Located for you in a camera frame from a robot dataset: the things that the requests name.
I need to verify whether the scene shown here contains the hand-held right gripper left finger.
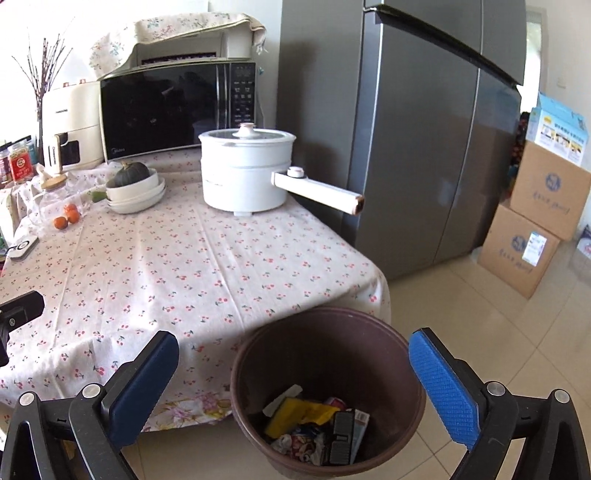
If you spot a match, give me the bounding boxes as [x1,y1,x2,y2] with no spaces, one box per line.
[0,330,180,480]

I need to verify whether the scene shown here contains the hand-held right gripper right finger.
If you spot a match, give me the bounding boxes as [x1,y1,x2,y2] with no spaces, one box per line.
[409,328,591,480]

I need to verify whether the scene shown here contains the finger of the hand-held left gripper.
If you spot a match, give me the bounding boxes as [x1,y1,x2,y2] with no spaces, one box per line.
[0,291,46,367]

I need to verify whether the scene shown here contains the light blue drink carton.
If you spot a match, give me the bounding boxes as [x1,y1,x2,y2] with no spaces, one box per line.
[351,410,371,463]

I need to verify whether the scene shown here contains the black plastic tray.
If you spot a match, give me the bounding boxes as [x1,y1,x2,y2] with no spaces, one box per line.
[329,410,356,464]

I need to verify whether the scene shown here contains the brown plastic bin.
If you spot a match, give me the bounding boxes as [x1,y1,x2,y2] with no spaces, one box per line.
[230,305,426,480]

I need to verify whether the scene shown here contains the yellow snack bag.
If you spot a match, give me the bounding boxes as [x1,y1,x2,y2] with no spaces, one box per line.
[265,398,340,439]

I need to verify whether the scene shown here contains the white flat device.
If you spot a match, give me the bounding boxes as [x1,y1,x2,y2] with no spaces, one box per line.
[9,235,40,261]

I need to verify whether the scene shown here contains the glass jar with wooden lid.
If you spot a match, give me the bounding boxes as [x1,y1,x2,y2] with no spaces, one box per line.
[34,175,81,222]

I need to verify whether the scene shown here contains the red label jar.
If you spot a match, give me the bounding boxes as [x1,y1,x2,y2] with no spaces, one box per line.
[8,142,37,182]

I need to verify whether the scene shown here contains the white bowl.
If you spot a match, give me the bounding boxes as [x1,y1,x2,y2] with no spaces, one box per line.
[106,168,159,200]
[107,176,166,214]

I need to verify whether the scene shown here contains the dark green pumpkin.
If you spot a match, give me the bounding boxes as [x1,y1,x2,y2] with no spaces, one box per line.
[113,161,151,188]

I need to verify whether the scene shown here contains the cream air fryer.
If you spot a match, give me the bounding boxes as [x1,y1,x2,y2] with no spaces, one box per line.
[41,83,105,175]

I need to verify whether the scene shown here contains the white electric cooking pot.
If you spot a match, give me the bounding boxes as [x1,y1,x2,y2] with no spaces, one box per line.
[198,122,365,217]

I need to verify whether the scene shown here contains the dried branches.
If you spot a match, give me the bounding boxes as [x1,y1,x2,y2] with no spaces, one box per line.
[11,37,70,121]

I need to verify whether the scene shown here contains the black microwave oven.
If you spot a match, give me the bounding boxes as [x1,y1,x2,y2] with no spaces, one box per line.
[99,59,258,163]

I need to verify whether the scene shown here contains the grey refrigerator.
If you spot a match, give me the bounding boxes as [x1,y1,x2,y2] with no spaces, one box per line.
[276,0,527,282]

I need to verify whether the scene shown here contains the floral cloth cover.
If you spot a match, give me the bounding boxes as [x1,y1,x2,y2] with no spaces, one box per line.
[90,14,269,77]

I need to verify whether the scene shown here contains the light blue printed box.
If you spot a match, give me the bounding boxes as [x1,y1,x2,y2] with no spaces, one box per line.
[526,91,591,167]

